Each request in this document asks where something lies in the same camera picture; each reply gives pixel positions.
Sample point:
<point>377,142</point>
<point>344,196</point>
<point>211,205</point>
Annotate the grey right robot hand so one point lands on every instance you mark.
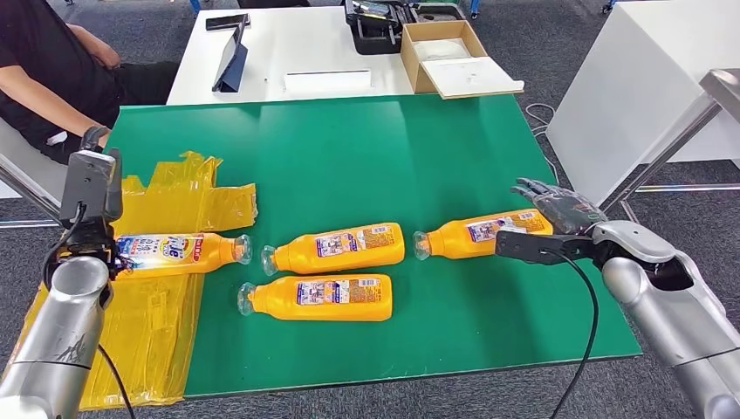
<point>563,211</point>

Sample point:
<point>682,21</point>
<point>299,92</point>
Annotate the grey metal bench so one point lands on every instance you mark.
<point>34,173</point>

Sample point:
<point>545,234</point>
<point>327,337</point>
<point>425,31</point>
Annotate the white foam lid board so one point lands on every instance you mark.
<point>469,78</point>

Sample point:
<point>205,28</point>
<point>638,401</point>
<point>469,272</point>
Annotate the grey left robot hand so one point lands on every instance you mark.
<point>95,133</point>

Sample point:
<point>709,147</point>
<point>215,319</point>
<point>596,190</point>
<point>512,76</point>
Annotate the person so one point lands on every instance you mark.
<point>34,58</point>

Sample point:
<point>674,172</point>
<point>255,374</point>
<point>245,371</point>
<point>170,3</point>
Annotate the person's right forearm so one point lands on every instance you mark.
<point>46,101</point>

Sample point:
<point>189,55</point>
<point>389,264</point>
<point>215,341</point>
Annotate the person's left hand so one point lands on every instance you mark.
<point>110,59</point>

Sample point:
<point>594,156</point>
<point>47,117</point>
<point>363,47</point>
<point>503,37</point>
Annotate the person's left forearm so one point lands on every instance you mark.
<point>89,43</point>

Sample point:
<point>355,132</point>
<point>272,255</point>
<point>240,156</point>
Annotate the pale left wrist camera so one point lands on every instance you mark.
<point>87,185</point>

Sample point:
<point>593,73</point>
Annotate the yellow plastic sheet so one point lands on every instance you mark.
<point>162,324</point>

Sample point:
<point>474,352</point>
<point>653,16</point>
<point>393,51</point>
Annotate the black tool case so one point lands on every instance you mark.
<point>376,29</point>

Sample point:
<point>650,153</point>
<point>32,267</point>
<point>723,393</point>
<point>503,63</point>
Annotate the orange detergent bottle clear cap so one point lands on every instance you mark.
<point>347,312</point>
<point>347,246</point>
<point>214,254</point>
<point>462,237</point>

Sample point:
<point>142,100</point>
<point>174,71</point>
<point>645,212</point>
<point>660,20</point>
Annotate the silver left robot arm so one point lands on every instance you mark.
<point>58,335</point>

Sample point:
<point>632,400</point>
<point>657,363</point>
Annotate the brown cardboard box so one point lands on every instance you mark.
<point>410,63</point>

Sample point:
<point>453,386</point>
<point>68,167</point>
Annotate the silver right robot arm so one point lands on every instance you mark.
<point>665,300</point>

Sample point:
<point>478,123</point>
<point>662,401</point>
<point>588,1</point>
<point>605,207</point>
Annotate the white foam pad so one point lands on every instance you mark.
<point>440,50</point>

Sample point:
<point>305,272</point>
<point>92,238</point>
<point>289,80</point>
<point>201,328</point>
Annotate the steel frame table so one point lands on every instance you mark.
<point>720,87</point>

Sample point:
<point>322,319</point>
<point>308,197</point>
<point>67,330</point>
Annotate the black phone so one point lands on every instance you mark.
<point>226,22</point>

